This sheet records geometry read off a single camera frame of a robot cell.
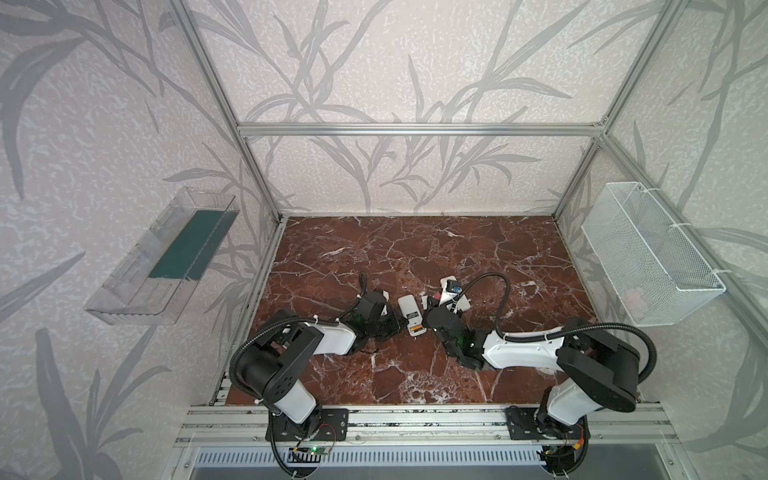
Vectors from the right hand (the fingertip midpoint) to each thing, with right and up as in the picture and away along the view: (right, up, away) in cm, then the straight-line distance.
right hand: (427, 291), depth 87 cm
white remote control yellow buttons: (+12, -5, +7) cm, 15 cm away
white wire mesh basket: (+47, +8, -24) cm, 54 cm away
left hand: (-4, -8, +3) cm, 9 cm away
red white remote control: (-4, -8, +4) cm, 10 cm away
